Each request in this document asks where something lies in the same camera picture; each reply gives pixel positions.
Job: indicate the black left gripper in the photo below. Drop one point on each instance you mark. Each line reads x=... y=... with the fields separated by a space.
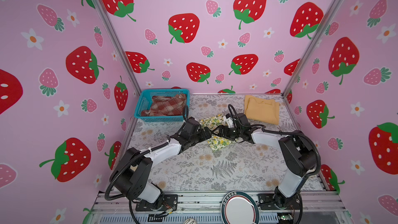
x=202 y=137

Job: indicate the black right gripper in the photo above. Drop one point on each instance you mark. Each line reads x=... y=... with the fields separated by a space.
x=225 y=132

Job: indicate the lemon print skirt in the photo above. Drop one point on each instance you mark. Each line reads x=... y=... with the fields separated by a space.
x=216 y=143

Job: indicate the yellow skirt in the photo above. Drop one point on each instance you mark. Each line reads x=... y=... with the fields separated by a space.
x=261 y=109

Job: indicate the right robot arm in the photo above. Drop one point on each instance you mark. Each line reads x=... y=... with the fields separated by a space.
x=300 y=154

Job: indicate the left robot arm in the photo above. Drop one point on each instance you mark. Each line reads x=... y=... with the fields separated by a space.
x=130 y=177

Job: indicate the red plaid skirt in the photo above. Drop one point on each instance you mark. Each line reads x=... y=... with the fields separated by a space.
x=166 y=106

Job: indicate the teal plastic basket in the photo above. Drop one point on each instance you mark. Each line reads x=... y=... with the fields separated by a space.
x=145 y=102

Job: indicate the white plate green rim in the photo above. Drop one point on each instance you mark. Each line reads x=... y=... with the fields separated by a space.
x=238 y=207

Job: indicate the white chocolate drizzled donut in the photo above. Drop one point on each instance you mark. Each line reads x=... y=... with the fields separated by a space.
x=190 y=221

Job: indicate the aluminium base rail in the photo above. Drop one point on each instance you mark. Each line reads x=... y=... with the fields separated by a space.
x=314 y=207

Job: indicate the aluminium frame post left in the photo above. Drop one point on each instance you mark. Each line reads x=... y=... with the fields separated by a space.
x=121 y=9

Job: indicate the aluminium frame post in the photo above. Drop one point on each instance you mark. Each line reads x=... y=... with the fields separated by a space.
x=121 y=9
x=328 y=17

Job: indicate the aluminium frame post right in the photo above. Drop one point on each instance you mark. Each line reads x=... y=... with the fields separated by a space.
x=328 y=17

